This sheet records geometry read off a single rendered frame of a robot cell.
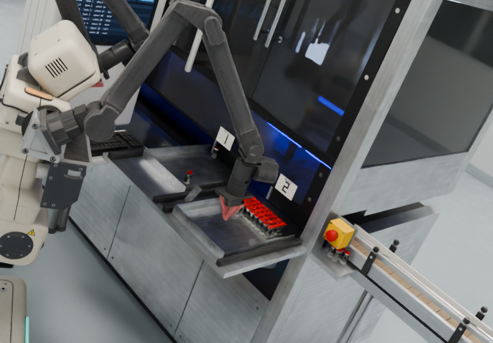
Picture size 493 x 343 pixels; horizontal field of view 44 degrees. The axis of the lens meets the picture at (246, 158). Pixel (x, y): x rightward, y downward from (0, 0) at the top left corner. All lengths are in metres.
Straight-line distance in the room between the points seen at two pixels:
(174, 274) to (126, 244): 0.35
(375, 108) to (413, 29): 0.26
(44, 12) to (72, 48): 0.62
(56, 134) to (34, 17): 0.82
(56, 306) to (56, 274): 0.22
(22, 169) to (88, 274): 1.30
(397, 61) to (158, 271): 1.44
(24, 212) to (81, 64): 0.49
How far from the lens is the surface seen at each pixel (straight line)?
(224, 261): 1.87
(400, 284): 2.13
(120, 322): 2.90
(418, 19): 1.88
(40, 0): 2.32
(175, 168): 2.31
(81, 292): 3.00
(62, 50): 1.69
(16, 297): 2.49
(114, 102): 1.60
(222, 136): 2.35
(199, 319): 2.61
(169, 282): 2.71
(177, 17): 1.55
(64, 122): 1.62
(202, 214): 2.08
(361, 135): 1.96
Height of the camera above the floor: 1.93
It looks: 24 degrees down
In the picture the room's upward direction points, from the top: 22 degrees clockwise
